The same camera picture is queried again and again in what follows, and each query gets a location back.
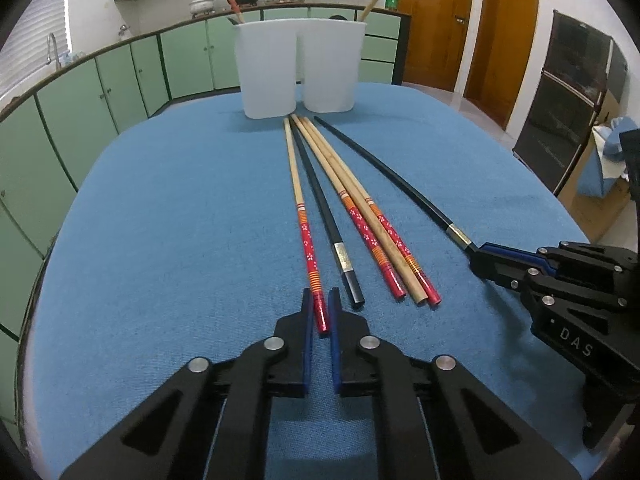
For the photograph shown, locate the black chopstick gold band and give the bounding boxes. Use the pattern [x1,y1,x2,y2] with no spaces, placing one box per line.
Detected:
[314,116,478,255]

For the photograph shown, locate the black chopstick silver band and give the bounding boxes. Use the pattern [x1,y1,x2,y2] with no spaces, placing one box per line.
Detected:
[288,115,366,311]

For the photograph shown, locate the red patterned bamboo chopstick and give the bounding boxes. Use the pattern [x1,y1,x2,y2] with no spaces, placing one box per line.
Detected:
[283,118,330,336]

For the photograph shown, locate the green lower kitchen cabinets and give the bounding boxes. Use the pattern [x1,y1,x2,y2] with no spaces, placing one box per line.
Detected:
[0,5,411,441]

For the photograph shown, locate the cardboard box with blue cloth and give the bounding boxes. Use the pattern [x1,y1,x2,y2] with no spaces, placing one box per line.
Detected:
[559,91,630,243]

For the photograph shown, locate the plain bamboo chopstick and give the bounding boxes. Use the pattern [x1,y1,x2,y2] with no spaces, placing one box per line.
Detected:
[299,116,428,306]

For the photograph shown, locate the blue table mat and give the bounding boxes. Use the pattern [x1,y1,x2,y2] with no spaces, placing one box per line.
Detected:
[23,84,601,479]

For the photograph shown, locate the black glass cabinet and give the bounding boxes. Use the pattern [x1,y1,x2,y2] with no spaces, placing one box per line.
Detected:
[514,11,628,194]

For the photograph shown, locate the right wooden door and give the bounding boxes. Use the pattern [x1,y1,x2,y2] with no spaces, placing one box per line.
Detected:
[464,0,539,128]

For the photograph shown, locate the wooden door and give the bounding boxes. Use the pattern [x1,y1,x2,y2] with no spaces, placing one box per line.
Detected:
[464,0,539,128]
[399,0,472,91]

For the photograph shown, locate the left wooden door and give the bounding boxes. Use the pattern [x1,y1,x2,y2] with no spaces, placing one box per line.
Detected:
[399,0,472,91]

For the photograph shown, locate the white twin utensil holder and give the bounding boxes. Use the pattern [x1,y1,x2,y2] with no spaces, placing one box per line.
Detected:
[234,18,367,119]

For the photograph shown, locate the red chopstick in holder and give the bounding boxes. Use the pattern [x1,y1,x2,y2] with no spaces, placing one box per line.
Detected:
[227,0,245,24]

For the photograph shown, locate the white cooking pot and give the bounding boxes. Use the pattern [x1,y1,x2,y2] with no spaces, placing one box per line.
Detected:
[189,0,215,18]

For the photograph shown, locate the chrome sink faucet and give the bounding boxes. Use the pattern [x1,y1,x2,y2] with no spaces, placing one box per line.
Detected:
[46,32,62,70]

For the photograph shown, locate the white window blinds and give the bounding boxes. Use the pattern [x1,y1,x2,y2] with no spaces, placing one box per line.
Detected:
[1,0,68,96]

